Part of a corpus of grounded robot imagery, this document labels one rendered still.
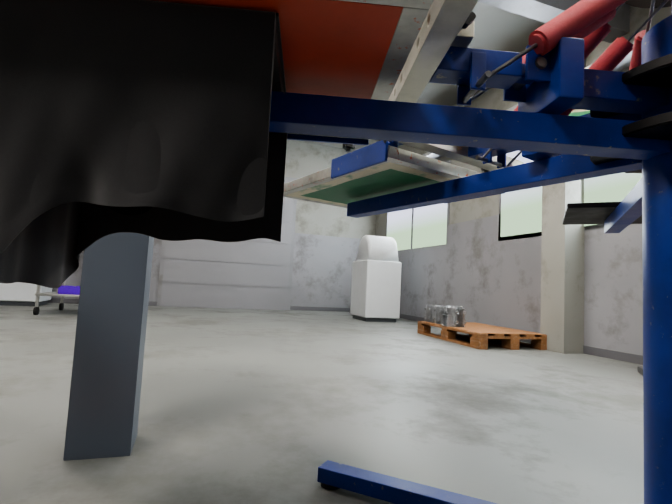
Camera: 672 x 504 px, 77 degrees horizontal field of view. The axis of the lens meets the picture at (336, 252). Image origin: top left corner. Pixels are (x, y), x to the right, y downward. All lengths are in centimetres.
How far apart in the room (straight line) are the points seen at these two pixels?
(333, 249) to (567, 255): 537
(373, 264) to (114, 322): 567
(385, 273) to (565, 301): 307
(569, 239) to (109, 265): 427
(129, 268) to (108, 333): 21
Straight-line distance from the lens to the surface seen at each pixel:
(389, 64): 82
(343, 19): 72
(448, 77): 96
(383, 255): 700
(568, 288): 484
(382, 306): 693
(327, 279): 899
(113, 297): 149
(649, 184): 113
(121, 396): 153
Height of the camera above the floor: 56
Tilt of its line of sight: 4 degrees up
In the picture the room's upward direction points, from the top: 3 degrees clockwise
